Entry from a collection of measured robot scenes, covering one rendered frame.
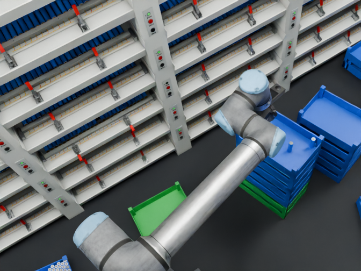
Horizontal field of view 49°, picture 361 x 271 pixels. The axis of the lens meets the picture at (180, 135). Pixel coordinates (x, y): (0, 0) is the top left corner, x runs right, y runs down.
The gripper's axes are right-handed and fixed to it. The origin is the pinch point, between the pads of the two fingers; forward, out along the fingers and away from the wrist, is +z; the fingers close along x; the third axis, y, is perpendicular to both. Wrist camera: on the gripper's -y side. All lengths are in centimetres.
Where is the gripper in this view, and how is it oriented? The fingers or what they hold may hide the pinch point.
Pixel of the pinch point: (268, 116)
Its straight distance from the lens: 163.9
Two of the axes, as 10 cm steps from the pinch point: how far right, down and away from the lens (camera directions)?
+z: 3.1, 3.2, 9.0
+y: -6.2, 7.9, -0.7
